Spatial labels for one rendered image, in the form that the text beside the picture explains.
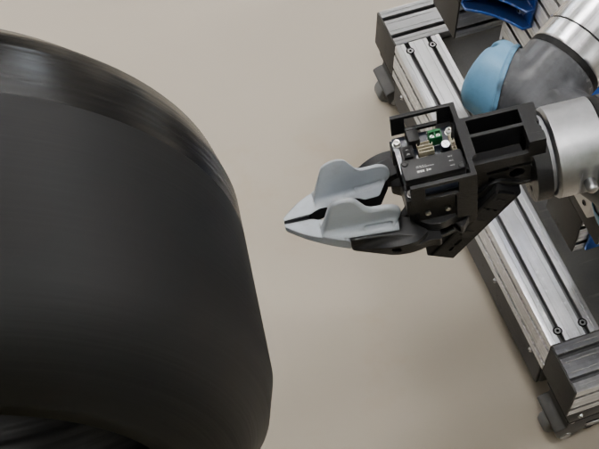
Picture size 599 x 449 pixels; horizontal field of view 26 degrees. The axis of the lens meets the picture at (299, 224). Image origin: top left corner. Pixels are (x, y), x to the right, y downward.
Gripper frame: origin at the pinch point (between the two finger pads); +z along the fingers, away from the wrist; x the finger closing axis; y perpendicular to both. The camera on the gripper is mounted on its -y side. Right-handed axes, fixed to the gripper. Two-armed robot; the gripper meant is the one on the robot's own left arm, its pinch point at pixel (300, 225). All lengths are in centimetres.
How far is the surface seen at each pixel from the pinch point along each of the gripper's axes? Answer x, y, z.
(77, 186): 5.3, 20.1, 13.8
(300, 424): -34, -121, 8
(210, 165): -3.0, 7.0, 5.8
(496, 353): -41, -126, -29
